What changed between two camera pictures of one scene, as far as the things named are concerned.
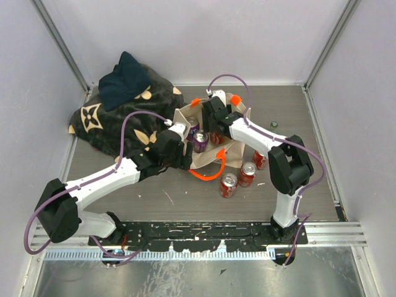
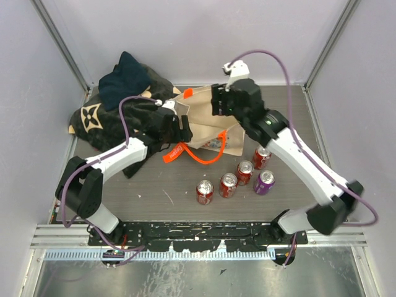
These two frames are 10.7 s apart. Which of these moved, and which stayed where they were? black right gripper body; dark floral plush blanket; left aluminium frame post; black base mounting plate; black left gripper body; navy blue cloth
Moved: black right gripper body; black left gripper body
Stayed: dark floral plush blanket; left aluminium frame post; navy blue cloth; black base mounting plate
